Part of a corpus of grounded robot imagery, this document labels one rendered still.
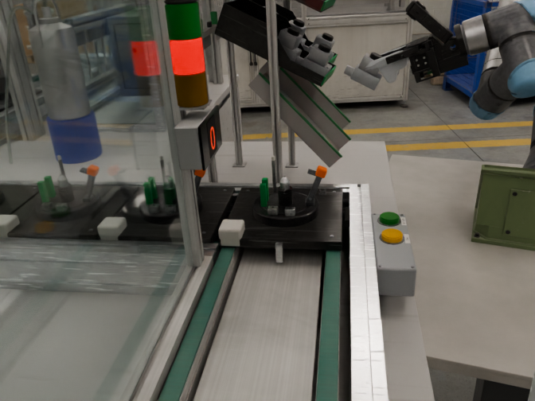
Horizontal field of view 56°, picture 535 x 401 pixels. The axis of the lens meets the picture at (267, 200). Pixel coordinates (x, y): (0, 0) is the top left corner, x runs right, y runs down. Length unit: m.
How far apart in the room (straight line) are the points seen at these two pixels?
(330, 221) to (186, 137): 0.39
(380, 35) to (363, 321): 4.48
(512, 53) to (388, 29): 4.05
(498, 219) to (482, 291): 0.20
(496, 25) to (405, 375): 0.71
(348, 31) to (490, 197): 4.03
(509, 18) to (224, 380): 0.87
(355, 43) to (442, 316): 4.30
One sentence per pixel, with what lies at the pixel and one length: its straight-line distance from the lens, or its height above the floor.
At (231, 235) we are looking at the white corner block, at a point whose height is 0.98.
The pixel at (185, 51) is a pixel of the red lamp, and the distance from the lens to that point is 0.78.
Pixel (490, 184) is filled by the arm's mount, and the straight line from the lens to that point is 1.17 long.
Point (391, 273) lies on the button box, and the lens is 0.93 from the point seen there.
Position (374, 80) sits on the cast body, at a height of 1.19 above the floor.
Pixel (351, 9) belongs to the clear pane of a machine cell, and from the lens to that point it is 5.08.
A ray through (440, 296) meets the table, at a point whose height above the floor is 0.86.
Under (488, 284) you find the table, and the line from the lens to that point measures 1.10.
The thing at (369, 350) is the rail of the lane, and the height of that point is 0.95.
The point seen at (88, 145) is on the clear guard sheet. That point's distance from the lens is 0.57.
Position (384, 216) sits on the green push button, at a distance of 1.06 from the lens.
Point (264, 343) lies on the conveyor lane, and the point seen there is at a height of 0.92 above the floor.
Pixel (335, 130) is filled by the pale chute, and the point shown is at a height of 1.04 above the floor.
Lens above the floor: 1.47
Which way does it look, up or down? 26 degrees down
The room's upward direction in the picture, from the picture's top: 3 degrees counter-clockwise
